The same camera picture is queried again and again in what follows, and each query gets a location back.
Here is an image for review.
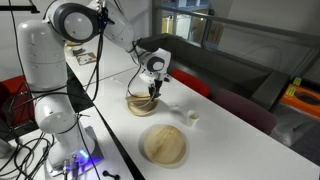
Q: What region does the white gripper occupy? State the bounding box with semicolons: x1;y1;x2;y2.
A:
139;71;173;99

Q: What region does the black cable bundle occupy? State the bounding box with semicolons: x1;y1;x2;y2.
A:
0;126;56;180

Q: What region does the brown picture card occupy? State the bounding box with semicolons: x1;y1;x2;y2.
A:
75;52;98;66

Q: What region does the red upholstered chair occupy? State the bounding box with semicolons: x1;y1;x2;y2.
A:
0;75;36;128
169;68;212;99

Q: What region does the small translucent plastic cup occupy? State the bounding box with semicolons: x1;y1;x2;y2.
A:
186;109;201;128

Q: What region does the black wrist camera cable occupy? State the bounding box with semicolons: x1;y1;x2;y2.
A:
126;39;158;109

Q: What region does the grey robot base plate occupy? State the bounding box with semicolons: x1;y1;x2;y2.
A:
44;125;106;178

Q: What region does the yellow sign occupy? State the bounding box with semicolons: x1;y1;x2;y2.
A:
204;21;225;46

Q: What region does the glass balustrade panel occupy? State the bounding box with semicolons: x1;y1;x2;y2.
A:
213;19;320;81

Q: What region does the dark grey bench sofa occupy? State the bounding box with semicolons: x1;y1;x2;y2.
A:
138;32;291;111

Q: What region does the small black dumbbell-shaped object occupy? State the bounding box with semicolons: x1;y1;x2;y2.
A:
102;169;120;179

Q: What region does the black forearm cable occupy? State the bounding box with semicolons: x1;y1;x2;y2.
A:
74;0;111;104

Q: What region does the orange bin lid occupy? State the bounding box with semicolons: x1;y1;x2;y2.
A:
279;83;320;120

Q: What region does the grey metal handrail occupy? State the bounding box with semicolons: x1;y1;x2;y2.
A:
154;3;320;46

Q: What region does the maroon upholstered chair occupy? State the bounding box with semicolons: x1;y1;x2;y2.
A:
212;87;279;136

